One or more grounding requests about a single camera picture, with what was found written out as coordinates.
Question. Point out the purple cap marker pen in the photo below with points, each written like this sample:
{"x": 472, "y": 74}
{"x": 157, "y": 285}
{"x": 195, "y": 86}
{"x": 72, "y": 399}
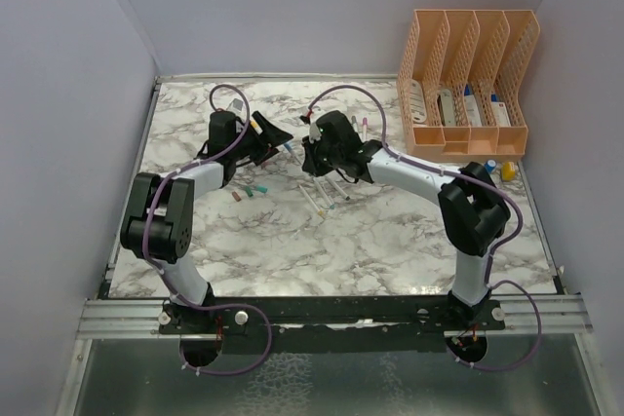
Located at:
{"x": 364, "y": 130}

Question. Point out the brown cap marker pen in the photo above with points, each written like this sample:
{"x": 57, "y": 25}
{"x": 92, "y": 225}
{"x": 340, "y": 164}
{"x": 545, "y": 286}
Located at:
{"x": 310, "y": 200}

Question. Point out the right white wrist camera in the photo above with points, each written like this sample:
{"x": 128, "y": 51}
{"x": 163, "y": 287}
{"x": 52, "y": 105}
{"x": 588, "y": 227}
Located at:
{"x": 315, "y": 133}

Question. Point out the white booklet in organizer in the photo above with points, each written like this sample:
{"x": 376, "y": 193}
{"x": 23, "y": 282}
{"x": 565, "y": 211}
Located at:
{"x": 417, "y": 104}

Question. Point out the yellow cap marker pen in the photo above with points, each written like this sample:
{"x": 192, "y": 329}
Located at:
{"x": 256, "y": 126}

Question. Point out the aluminium frame rail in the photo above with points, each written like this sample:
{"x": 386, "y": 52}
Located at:
{"x": 138, "y": 319}

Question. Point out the white red box in organizer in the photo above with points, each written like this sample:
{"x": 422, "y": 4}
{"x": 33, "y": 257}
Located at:
{"x": 499, "y": 111}

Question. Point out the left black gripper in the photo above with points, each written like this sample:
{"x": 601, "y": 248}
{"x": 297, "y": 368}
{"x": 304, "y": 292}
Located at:
{"x": 268, "y": 140}

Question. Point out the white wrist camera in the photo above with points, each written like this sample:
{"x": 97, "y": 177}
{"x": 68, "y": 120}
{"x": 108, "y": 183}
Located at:
{"x": 315, "y": 133}
{"x": 238, "y": 108}

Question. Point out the white blue box in organizer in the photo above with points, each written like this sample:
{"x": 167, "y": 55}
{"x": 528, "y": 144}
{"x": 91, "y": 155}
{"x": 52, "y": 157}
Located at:
{"x": 472, "y": 108}

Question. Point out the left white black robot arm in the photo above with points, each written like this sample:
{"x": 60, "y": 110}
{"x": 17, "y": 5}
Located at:
{"x": 157, "y": 224}

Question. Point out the yellow small bottle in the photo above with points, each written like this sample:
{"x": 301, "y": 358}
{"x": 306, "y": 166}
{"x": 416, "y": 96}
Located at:
{"x": 508, "y": 171}

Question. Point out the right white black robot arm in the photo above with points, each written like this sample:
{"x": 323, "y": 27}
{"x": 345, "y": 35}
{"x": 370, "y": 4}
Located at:
{"x": 473, "y": 210}

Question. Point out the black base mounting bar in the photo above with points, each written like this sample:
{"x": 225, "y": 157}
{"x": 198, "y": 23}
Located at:
{"x": 429, "y": 313}

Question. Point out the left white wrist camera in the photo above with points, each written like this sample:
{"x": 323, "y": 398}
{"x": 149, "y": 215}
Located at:
{"x": 238, "y": 108}

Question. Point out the blue small bottle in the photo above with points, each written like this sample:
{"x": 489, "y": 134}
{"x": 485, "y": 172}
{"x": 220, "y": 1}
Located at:
{"x": 490, "y": 165}

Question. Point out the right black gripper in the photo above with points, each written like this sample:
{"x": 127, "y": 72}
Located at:
{"x": 310, "y": 166}

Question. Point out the green cap marker pen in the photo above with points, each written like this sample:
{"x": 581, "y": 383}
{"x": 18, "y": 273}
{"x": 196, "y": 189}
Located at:
{"x": 326, "y": 198}

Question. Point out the orange plastic file organizer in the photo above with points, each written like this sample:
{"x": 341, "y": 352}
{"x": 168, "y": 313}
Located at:
{"x": 459, "y": 83}

